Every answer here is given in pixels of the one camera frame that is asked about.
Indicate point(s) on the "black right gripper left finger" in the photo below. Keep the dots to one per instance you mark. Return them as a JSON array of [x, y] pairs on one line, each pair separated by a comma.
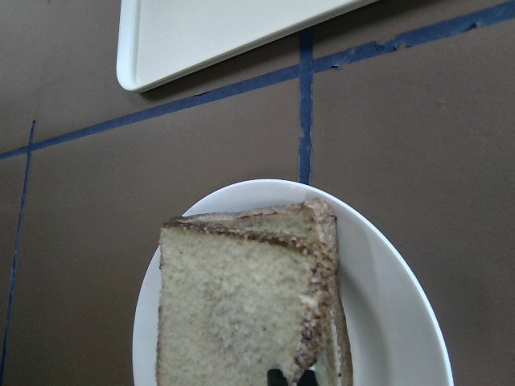
[[275, 378]]

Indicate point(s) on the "cream bear serving tray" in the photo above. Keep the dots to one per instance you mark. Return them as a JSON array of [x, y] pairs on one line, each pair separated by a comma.
[[161, 41]]

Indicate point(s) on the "white round plate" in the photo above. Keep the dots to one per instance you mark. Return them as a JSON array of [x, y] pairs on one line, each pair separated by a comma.
[[394, 334]]

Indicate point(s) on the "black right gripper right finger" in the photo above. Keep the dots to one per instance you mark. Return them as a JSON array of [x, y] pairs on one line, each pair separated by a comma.
[[308, 378]]

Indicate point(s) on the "bread slice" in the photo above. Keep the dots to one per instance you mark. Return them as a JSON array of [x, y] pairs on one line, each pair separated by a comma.
[[234, 305], [314, 222]]

